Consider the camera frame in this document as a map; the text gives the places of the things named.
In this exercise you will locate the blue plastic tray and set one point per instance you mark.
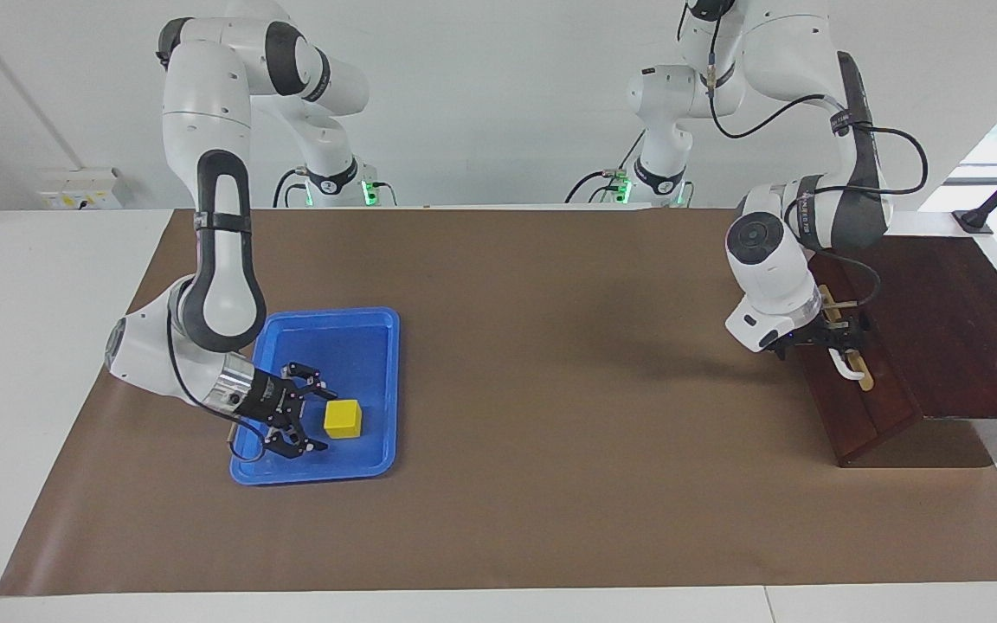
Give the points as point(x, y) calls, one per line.
point(360, 346)

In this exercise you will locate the white wall socket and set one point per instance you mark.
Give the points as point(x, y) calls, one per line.
point(79, 189)

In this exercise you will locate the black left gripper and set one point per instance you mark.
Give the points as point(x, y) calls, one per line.
point(806, 340)

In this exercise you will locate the brown table mat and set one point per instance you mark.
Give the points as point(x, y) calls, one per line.
point(550, 389)

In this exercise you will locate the yellow block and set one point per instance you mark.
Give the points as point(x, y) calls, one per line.
point(343, 420)

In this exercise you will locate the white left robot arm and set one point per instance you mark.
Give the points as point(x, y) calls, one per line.
point(775, 260)

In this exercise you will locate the dark wooden drawer cabinet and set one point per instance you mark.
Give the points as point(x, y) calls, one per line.
point(966, 320)

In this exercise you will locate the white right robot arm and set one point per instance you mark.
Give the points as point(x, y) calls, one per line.
point(204, 112)

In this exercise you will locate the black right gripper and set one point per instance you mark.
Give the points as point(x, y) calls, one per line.
point(269, 402)

